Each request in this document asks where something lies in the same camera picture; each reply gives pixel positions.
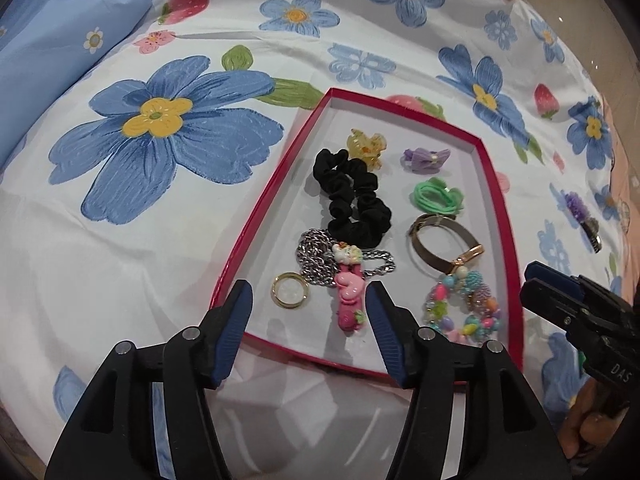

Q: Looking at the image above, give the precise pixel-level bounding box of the pink heart hair clip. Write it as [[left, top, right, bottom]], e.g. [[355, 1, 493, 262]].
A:
[[330, 242, 370, 335]]

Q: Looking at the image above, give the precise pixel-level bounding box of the red shallow box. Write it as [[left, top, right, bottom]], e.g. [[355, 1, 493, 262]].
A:
[[212, 87, 525, 387]]

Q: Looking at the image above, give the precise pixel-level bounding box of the green hair tie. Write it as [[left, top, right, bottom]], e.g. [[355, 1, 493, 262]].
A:
[[413, 176, 465, 216]]

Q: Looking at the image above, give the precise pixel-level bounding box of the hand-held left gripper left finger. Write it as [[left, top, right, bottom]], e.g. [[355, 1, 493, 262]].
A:
[[44, 279, 254, 480]]

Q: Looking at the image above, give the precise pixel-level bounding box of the yellow hair claw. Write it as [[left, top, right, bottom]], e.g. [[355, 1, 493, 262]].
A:
[[347, 129, 387, 170]]

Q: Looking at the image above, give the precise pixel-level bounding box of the silver chain necklace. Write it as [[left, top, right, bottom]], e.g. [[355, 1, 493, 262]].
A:
[[297, 229, 396, 287]]

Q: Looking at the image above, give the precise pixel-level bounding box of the peach printed blanket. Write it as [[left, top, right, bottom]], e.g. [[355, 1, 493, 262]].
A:
[[599, 92, 640, 306]]

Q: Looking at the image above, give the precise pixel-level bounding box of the purple flower hair clip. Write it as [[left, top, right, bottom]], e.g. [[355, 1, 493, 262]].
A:
[[562, 191, 604, 254]]

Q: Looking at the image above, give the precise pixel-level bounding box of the gold ring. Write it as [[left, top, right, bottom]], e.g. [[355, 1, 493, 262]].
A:
[[271, 272, 305, 308]]

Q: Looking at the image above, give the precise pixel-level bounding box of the colourful bead bracelet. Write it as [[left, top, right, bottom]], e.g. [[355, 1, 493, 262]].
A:
[[424, 267, 502, 346]]

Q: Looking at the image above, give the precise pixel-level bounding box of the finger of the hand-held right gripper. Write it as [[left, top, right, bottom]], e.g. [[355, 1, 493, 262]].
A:
[[524, 261, 601, 292], [519, 280, 596, 333]]

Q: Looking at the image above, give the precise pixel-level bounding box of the floral bedsheet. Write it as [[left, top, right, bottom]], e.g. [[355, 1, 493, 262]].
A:
[[0, 0, 623, 480]]

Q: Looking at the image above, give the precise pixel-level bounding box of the light blue pillow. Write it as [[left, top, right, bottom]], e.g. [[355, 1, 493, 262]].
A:
[[0, 0, 154, 170]]

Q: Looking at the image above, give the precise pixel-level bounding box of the person's right hand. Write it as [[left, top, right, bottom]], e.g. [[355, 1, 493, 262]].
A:
[[556, 379, 626, 462]]

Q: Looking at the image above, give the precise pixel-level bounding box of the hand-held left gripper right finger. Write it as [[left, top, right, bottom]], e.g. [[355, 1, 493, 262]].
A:
[[365, 281, 572, 480]]

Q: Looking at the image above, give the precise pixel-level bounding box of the black scrunchie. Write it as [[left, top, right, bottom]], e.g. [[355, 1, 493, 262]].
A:
[[313, 149, 393, 248]]

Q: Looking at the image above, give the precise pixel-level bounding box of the purple bow hair clip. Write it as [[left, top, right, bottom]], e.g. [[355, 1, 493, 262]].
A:
[[400, 146, 451, 171]]

